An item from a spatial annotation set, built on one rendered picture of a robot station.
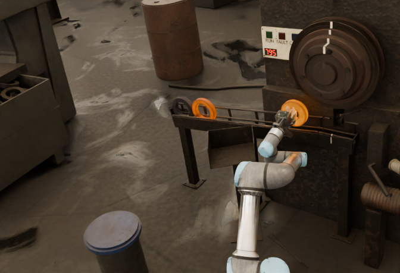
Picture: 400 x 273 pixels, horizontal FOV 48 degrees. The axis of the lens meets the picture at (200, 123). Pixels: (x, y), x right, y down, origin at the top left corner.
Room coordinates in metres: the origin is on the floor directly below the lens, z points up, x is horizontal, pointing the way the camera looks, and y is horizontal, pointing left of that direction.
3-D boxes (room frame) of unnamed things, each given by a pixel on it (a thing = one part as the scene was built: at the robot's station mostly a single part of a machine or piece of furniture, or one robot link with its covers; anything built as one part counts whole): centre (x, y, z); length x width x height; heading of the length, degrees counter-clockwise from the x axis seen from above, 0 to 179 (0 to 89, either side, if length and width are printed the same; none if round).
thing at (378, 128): (1.94, -0.90, 0.68); 0.11 x 0.08 x 0.24; 139
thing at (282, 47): (2.39, -0.53, 1.15); 0.26 x 0.02 x 0.18; 49
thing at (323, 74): (2.01, -0.65, 1.11); 0.28 x 0.06 x 0.28; 49
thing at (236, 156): (2.20, -0.16, 0.36); 0.26 x 0.20 x 0.72; 84
